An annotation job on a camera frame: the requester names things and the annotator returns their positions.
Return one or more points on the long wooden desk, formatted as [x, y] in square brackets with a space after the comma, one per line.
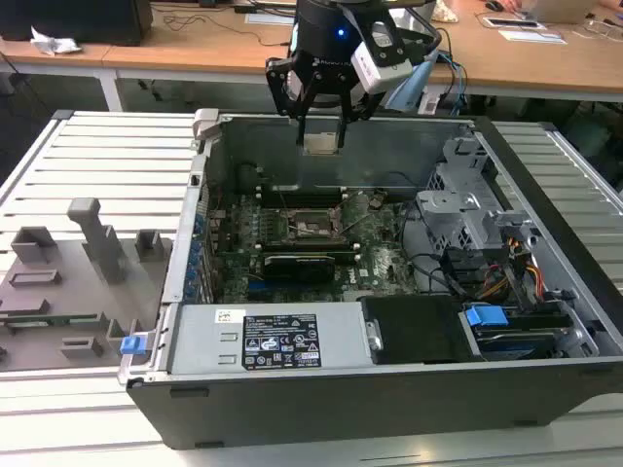
[146, 53]

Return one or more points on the grey paper sheet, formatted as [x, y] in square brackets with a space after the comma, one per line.
[267, 19]

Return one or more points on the green RAM stick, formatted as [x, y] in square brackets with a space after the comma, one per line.
[63, 318]

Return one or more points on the grey parts rack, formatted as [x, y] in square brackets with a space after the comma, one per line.
[73, 292]

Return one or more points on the black box on desk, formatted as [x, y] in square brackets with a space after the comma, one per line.
[73, 22]

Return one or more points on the silver metal drive cage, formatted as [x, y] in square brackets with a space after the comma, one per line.
[467, 214]

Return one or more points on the black plastic shroud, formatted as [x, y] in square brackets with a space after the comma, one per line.
[414, 331]

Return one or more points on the round coin battery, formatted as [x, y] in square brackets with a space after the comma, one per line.
[377, 199]

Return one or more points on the CPU socket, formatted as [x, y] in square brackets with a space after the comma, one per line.
[311, 226]

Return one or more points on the patterned cloth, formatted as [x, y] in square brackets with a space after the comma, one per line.
[445, 12]

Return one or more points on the blue case latch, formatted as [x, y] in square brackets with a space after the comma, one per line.
[132, 345]

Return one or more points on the black open PC case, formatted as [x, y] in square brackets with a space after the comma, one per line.
[340, 408]

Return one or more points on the pale blue teach pendant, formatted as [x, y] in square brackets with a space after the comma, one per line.
[414, 80]

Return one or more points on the blue expansion slot clip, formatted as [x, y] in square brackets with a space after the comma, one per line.
[199, 225]
[189, 292]
[192, 272]
[195, 250]

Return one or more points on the silver laptop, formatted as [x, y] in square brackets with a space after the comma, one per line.
[560, 12]

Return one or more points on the silver square CPU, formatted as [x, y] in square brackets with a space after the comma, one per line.
[319, 142]

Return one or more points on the grey power supply unit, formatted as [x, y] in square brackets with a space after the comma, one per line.
[204, 340]

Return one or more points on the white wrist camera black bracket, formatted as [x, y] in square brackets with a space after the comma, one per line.
[379, 68]

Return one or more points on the black graphics card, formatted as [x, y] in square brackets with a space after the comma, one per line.
[299, 270]

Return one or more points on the crumpled white paper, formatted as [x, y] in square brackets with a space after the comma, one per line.
[53, 44]

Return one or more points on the white paper sheet blue edge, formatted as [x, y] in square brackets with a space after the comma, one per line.
[533, 36]

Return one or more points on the hard disk drive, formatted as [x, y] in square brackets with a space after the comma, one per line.
[511, 343]

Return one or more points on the green motherboard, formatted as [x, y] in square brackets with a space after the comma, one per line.
[379, 272]

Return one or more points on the green bag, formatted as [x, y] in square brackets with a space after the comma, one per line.
[589, 131]

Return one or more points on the black computer mouse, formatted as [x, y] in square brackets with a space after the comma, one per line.
[494, 6]

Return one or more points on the white tablet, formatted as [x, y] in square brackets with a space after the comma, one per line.
[513, 22]

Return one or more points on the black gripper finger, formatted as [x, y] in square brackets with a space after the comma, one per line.
[277, 92]
[350, 112]

